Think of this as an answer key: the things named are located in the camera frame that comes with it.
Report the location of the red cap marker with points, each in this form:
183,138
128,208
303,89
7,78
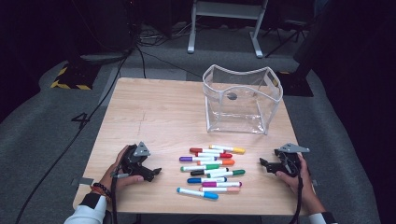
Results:
225,155

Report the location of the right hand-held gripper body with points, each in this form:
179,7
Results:
289,163

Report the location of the light green cap marker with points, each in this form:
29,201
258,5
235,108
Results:
212,167

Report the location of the dark green cap marker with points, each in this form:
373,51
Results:
238,172

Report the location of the person's left hand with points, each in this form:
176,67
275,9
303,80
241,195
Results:
113,177

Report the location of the brown-red cap marker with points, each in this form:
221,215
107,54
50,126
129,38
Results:
195,150

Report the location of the dark blue cap marker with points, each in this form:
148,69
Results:
193,180

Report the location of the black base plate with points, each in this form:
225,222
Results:
295,87

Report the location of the grey tape piece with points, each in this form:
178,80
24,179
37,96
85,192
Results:
84,181
314,183

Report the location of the person's right hand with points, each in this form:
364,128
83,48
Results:
303,183

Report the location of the black cap marker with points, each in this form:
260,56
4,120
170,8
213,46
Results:
197,172

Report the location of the black yellow striped ramp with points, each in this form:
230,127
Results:
73,77

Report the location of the grey round sticker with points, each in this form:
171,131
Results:
232,96

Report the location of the light blue cap marker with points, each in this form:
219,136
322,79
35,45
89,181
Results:
210,195

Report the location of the clear plastic pouch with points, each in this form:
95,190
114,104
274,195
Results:
236,124

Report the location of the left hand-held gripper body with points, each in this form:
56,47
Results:
134,161

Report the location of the magenta cap marker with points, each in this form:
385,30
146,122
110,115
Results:
209,184

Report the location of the salmon pink cap marker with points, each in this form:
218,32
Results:
232,189

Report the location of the orange cap marker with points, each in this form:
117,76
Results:
228,162

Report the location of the purple cap marker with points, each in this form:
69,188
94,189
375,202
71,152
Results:
186,159

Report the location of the black stand post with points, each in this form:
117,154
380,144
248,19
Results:
311,46

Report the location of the black equipment case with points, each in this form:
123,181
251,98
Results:
106,28

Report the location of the yellow cap marker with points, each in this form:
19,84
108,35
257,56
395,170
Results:
238,150

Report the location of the white metal stand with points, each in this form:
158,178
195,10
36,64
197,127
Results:
258,43

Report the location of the black tripod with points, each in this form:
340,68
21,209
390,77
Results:
294,23

